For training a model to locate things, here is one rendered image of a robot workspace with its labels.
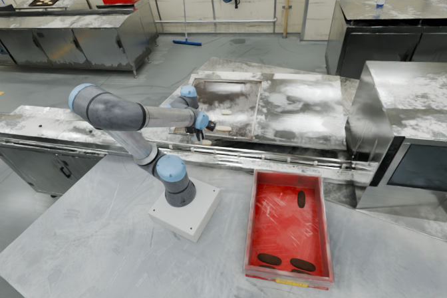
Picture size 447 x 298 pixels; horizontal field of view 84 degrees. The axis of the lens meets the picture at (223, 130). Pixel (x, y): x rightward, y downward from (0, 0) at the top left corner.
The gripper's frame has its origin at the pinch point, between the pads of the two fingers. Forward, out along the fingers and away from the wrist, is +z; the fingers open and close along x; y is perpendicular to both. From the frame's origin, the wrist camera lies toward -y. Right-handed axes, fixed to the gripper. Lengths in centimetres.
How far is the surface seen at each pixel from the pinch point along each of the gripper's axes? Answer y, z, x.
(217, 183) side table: -12.3, 11.8, 19.4
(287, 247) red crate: -50, 11, 47
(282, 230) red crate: -47, 11, 39
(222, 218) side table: -19.3, 11.7, 38.2
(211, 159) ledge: -6.3, 7.6, 7.0
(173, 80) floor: 122, 95, -206
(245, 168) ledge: -25.7, 8.5, 9.5
